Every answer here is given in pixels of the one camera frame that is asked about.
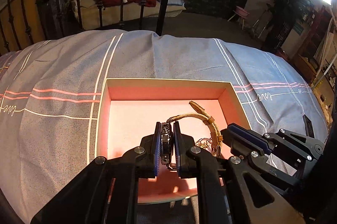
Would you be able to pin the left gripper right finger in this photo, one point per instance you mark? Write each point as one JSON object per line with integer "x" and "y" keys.
{"x": 227, "y": 192}

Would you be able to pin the tan strap wristwatch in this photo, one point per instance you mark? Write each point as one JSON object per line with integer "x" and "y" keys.
{"x": 190, "y": 126}

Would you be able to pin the open pale green box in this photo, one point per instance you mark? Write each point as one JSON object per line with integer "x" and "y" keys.
{"x": 168, "y": 134}

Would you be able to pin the grey striped bedsheet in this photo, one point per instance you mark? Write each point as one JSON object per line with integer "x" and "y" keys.
{"x": 65, "y": 102}

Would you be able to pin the green potted plant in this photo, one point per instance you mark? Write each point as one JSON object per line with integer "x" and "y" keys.
{"x": 284, "y": 15}

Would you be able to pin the pink small stool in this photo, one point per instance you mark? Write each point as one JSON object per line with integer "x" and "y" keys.
{"x": 242, "y": 13}

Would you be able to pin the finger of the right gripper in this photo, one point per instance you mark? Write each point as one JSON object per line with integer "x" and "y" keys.
{"x": 242, "y": 142}
{"x": 259, "y": 166}

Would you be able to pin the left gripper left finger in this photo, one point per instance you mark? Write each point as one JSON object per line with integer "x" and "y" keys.
{"x": 105, "y": 191}

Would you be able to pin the gold leaf brooch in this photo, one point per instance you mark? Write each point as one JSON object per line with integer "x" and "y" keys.
{"x": 204, "y": 143}

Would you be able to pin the black smartphone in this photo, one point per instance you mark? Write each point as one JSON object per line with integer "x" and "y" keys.
{"x": 308, "y": 127}

